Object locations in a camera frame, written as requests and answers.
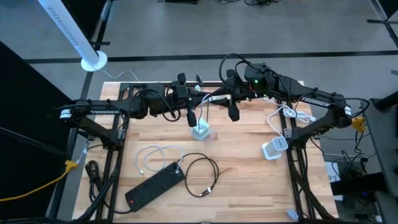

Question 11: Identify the thick black USB cable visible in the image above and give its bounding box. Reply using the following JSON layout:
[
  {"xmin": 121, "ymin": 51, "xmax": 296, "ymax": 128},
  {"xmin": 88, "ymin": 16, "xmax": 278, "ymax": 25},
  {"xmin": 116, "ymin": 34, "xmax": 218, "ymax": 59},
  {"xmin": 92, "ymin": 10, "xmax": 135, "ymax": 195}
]
[{"xmin": 178, "ymin": 152, "xmax": 220, "ymax": 198}]

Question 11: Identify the black power strip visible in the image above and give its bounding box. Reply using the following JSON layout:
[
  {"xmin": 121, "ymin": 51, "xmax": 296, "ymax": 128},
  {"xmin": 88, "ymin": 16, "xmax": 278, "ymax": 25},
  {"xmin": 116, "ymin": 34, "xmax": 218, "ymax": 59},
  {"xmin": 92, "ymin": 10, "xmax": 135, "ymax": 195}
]
[{"xmin": 124, "ymin": 161, "xmax": 187, "ymax": 213}]

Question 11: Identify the mint green cube power strip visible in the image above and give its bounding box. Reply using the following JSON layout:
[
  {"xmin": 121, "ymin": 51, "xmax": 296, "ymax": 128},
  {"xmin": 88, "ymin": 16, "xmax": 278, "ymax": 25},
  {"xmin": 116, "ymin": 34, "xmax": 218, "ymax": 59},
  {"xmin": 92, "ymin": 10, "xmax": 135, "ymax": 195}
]
[{"xmin": 190, "ymin": 117, "xmax": 213, "ymax": 141}]

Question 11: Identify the yellow cable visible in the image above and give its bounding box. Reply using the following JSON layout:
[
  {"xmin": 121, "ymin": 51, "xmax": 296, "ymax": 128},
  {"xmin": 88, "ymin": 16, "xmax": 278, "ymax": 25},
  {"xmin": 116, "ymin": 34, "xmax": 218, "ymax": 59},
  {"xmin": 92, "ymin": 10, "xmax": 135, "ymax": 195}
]
[{"xmin": 0, "ymin": 159, "xmax": 80, "ymax": 203}]

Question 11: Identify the black aluminium table frame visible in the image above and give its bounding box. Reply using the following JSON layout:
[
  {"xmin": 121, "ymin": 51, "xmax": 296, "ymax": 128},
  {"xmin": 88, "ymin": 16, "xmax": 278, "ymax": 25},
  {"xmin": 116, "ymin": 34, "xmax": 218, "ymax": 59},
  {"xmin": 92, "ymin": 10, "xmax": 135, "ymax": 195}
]
[{"xmin": 95, "ymin": 81, "xmax": 330, "ymax": 224}]

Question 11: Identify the yellow plug connector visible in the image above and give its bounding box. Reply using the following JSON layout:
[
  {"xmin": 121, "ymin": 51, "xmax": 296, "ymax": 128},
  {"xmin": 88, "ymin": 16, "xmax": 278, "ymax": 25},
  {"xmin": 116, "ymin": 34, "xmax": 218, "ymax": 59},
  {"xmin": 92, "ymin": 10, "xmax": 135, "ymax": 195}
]
[{"xmin": 350, "ymin": 115, "xmax": 368, "ymax": 133}]

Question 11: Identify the small white adapter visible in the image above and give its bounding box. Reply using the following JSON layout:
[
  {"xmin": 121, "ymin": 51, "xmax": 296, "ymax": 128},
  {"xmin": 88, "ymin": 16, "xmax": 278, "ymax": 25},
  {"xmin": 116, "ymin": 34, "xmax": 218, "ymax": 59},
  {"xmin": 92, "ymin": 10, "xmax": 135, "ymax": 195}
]
[{"xmin": 285, "ymin": 208, "xmax": 300, "ymax": 222}]

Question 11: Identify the tall white tower fan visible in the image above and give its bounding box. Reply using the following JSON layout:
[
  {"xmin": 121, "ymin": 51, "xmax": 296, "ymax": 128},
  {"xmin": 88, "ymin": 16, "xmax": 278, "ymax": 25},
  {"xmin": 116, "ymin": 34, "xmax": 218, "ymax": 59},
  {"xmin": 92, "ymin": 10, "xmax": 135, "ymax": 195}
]
[{"xmin": 37, "ymin": 0, "xmax": 109, "ymax": 73}]

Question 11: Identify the white labelled USB cable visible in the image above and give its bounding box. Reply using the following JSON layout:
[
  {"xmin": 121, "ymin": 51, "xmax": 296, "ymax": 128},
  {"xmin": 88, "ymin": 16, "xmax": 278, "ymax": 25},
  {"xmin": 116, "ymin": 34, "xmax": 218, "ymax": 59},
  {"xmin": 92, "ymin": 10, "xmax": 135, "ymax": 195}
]
[{"xmin": 134, "ymin": 144, "xmax": 185, "ymax": 175}]

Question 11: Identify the thin white fan cord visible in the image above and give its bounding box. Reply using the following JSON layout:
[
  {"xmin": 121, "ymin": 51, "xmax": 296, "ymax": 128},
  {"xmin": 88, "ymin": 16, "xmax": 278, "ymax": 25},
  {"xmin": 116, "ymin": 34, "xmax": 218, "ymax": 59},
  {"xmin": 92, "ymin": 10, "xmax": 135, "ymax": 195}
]
[{"xmin": 98, "ymin": 68, "xmax": 140, "ymax": 82}]

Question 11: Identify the white paper sheet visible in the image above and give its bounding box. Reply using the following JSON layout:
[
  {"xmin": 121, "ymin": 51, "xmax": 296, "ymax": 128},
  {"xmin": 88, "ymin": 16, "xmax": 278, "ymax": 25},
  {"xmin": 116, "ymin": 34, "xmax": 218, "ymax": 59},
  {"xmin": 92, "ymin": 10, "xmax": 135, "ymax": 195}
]
[{"xmin": 324, "ymin": 161, "xmax": 343, "ymax": 202}]

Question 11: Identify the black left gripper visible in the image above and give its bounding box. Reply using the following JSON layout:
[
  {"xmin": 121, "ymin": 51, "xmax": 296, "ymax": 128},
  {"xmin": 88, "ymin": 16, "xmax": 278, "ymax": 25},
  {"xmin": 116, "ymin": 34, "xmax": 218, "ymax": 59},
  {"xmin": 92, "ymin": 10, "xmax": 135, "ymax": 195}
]
[{"xmin": 167, "ymin": 72, "xmax": 200, "ymax": 128}]

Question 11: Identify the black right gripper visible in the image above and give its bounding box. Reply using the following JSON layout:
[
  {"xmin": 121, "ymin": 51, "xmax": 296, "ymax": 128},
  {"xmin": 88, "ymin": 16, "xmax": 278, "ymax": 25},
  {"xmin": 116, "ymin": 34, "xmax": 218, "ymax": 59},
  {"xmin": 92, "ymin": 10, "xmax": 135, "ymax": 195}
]
[{"xmin": 212, "ymin": 68, "xmax": 252, "ymax": 123}]

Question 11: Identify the white tower power strip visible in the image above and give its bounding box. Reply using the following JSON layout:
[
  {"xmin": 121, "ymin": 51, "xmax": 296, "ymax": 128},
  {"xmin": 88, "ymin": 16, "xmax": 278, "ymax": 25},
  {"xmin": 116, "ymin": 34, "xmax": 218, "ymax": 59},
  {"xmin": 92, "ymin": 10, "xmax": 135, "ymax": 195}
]
[{"xmin": 261, "ymin": 136, "xmax": 289, "ymax": 161}]

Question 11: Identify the lavender USB cable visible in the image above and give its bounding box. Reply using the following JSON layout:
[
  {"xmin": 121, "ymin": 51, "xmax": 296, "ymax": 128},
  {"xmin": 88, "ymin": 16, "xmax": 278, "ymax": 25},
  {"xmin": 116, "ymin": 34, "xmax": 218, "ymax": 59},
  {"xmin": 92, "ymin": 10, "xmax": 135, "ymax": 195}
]
[{"xmin": 190, "ymin": 126, "xmax": 219, "ymax": 142}]

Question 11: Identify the white cube power cord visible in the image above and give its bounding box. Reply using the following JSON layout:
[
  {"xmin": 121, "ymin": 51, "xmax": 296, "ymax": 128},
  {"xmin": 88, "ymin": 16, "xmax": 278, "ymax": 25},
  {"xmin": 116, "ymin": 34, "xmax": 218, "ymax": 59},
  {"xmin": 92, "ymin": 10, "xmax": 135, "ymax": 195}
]
[{"xmin": 195, "ymin": 85, "xmax": 218, "ymax": 124}]

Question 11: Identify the black coiled power cord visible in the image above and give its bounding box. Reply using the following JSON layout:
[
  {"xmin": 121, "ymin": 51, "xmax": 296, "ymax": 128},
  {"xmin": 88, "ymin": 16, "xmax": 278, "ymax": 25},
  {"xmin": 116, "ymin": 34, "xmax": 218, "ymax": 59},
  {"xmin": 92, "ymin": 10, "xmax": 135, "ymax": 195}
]
[{"xmin": 83, "ymin": 160, "xmax": 133, "ymax": 215}]

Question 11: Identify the thick white power cord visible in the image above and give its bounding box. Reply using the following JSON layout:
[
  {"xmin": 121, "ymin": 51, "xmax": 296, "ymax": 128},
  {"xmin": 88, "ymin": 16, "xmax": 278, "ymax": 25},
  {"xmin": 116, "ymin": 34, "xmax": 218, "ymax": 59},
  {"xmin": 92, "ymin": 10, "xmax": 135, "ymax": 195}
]
[{"xmin": 266, "ymin": 104, "xmax": 317, "ymax": 139}]

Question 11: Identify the black arm cable harness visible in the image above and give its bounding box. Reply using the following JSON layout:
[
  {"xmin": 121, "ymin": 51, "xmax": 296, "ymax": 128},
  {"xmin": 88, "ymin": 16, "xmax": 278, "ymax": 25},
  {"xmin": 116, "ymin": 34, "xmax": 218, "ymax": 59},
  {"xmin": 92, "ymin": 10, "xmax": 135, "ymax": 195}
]
[
  {"xmin": 73, "ymin": 167, "xmax": 125, "ymax": 223},
  {"xmin": 290, "ymin": 146, "xmax": 332, "ymax": 222}
]

